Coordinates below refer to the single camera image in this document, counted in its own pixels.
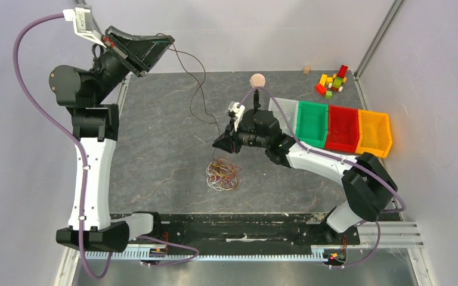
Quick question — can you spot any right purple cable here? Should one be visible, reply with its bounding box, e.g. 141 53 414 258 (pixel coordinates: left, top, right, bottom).
239 86 407 269

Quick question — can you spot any dark brown wire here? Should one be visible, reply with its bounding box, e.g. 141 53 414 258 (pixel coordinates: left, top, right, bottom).
156 33 222 161

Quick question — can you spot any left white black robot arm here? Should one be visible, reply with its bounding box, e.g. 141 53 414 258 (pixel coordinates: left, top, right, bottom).
49 26 174 253

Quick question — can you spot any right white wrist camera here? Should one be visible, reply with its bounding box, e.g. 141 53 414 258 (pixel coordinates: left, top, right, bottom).
228 101 246 131

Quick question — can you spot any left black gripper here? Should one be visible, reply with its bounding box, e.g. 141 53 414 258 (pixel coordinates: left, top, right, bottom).
88 25 173 104

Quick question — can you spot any white plastic bin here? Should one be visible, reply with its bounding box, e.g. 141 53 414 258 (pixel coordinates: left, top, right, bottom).
268 98 299 136

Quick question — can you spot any orange plastic bin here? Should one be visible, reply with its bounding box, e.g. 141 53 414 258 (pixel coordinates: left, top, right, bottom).
356 110 393 158

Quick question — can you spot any red plastic bin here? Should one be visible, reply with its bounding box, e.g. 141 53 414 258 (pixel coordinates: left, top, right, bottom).
324 105 361 153

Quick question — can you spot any coloured wire bundle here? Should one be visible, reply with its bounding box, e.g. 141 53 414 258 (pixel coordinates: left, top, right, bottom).
206 157 242 192

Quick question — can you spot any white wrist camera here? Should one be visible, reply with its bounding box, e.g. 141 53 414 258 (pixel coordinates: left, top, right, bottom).
63 4 104 46
228 101 246 131

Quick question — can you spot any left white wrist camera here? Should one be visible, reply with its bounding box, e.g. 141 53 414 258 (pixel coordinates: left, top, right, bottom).
63 4 104 46

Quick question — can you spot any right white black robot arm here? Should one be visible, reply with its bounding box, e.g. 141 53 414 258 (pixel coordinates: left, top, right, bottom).
212 110 398 243

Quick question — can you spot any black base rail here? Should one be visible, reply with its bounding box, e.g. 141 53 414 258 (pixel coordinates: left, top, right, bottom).
142 213 360 261

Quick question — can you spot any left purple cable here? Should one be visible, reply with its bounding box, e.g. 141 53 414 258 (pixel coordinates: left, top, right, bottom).
13 13 200 280

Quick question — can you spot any pile of coloured toy blocks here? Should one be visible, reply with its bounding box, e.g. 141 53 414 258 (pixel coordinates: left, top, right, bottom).
314 65 348 99

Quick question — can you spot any black stand with pink ball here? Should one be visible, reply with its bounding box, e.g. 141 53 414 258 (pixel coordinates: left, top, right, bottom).
250 73 266 114

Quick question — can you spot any green plastic bin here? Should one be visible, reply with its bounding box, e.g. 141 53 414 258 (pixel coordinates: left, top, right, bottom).
295 101 329 148

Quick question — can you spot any purple cable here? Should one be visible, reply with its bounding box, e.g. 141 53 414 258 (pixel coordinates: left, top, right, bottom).
13 13 200 280
239 86 407 269

